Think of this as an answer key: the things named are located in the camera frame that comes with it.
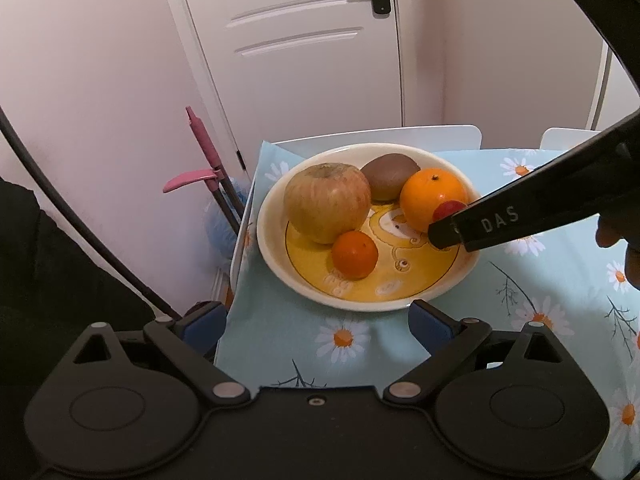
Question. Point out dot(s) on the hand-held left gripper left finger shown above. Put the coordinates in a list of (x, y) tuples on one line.
[(205, 326)]

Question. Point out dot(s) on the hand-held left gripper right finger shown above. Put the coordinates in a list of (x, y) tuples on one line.
[(431, 327)]

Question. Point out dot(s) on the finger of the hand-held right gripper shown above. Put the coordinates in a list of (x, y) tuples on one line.
[(447, 234)]

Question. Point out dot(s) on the red cherry tomato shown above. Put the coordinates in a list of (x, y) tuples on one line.
[(447, 208)]

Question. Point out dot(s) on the large orange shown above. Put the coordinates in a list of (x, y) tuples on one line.
[(427, 197)]

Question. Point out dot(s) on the yellow cartoon plate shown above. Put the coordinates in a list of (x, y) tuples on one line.
[(390, 282)]

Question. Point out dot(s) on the brown kiwi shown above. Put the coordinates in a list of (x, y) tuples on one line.
[(387, 175)]

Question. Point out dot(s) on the small mandarin orange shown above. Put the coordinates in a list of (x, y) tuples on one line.
[(354, 255)]

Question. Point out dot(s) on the large yellow-red apple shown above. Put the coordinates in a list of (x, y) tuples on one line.
[(325, 200)]

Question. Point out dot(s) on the person's right hand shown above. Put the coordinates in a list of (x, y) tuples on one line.
[(612, 232)]

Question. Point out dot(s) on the white chair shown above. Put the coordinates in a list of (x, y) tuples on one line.
[(450, 135), (560, 138)]

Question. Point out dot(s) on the blue daisy print tablecloth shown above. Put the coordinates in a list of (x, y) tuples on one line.
[(525, 285)]

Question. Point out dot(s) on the blue fluffy duster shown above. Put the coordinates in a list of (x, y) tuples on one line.
[(220, 227)]

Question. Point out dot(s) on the white wardrobe sliding door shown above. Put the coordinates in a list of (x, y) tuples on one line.
[(622, 102)]

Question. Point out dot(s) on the metal door hinge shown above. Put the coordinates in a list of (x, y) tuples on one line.
[(239, 159)]

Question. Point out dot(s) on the white panel door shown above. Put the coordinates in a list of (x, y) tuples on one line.
[(300, 90)]

